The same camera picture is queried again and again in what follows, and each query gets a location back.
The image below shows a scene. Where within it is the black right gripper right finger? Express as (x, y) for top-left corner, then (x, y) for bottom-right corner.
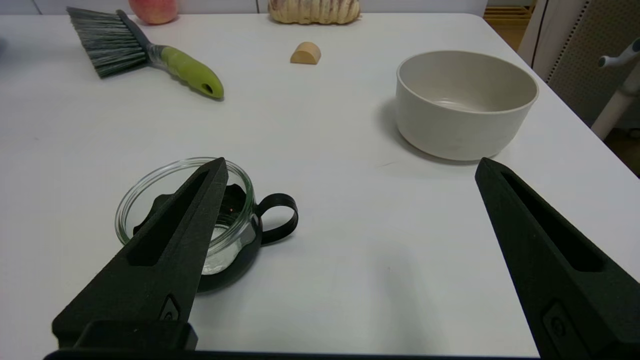
(474, 157), (640, 360)

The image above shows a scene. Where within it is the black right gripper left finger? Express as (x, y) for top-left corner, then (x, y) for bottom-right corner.
(51, 157), (230, 351)

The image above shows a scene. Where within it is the green handled dust brush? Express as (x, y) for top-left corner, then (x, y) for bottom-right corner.
(66, 6), (225, 100)

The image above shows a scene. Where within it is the cream round bowl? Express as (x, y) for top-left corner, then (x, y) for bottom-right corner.
(395, 50), (540, 162)

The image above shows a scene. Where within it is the white perforated panel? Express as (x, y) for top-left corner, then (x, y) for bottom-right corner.
(544, 0), (640, 128)

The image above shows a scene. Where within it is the small tan bread piece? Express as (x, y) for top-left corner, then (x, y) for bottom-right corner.
(290, 41), (322, 65)

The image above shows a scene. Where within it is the red peach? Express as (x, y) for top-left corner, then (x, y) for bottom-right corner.
(128, 0), (179, 25)

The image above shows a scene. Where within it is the striped bread loaf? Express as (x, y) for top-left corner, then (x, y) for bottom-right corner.
(267, 0), (362, 25)

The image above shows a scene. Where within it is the white table leg with handle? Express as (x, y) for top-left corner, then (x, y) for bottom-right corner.
(591, 37), (640, 141)

